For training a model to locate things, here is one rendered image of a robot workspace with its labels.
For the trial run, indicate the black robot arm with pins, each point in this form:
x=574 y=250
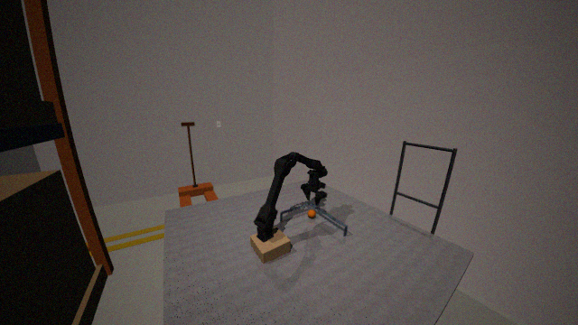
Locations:
x=266 y=215

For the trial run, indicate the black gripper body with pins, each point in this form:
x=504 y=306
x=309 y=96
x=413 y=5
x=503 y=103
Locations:
x=313 y=187

